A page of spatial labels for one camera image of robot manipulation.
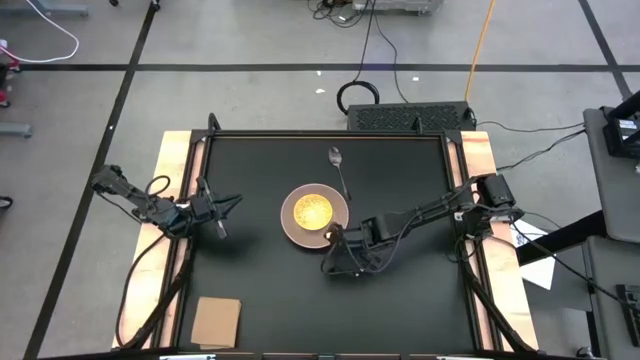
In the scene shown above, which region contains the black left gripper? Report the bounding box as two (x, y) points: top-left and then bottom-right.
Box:
(191, 175), (244, 240)

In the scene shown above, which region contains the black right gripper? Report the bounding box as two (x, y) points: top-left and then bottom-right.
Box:
(321, 214), (391, 277)

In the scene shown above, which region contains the beige brown deep plate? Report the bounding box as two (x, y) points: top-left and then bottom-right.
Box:
(279, 182), (350, 250)

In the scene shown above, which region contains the silver metal spoon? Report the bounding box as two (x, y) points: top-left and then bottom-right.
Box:
(327, 146), (353, 203)

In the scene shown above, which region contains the light wooden side board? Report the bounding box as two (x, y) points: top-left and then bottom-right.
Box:
(112, 130), (206, 350)
(447, 130), (540, 351)

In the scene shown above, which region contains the brown cardboard piece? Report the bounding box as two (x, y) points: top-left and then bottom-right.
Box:
(190, 296), (242, 351)

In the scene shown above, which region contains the black perforated computer case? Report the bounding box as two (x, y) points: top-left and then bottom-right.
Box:
(347, 101), (476, 132)

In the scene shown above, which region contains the white paper sheet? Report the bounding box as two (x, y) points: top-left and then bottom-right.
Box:
(512, 218), (557, 291)

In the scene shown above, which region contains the black beam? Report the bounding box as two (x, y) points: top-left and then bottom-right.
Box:
(515, 209), (606, 266)

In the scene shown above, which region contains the grey metal cart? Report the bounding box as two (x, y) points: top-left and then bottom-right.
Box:
(352, 0), (445, 15)

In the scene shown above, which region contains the grey side table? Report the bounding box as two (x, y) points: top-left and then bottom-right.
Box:
(582, 106), (640, 245)

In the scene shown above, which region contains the black keyboard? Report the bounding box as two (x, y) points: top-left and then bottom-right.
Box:
(615, 283), (640, 334)

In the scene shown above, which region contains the black electronic device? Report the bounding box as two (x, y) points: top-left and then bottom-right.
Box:
(601, 89), (640, 160)

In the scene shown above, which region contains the black cable bundle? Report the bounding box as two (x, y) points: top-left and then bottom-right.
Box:
(114, 232), (194, 350)
(455, 234), (540, 354)

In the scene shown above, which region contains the coiled black cable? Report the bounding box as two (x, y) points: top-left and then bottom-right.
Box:
(336, 0), (381, 116)

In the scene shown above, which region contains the thin black cable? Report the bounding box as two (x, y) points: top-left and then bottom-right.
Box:
(373, 12), (410, 105)

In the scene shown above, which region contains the white cable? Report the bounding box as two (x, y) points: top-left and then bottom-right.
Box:
(0, 0), (80, 64)

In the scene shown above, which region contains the yellow hanging cable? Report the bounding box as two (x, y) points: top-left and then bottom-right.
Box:
(464, 0), (497, 104)

